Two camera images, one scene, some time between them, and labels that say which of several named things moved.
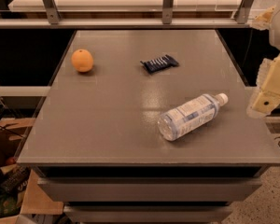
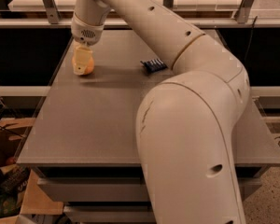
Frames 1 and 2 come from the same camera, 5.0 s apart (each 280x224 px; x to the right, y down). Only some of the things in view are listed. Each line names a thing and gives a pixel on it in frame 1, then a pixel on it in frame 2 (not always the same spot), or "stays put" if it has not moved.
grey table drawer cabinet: (96, 144) stays put
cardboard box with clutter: (15, 189) stays put
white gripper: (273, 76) → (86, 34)
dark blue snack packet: (159, 63) stays put
